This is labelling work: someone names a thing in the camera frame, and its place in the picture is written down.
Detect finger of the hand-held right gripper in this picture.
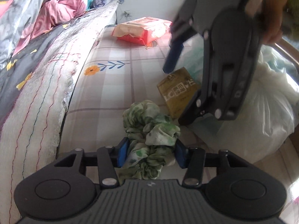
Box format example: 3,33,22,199
179,91,220,125
163,0,199,74

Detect green floral cloth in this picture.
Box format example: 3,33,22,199
117,100,181,180

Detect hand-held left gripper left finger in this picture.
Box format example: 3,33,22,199
55,137,129,189

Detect red and cream wipes pack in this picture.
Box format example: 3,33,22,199
111,17,173,46

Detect brown cardboard box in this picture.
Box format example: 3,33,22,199
156,66,202,119

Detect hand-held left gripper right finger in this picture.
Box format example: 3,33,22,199
176,140,246,187

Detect white plastic bag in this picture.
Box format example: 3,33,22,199
184,44,296,152

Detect person's right hand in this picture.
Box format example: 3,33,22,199
263,0,288,45

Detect bed with embroidered cover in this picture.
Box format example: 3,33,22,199
0,0,118,224

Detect blue purple crumpled cloth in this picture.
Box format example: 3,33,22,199
90,0,124,8

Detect pink and grey quilt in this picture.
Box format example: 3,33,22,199
0,0,90,69

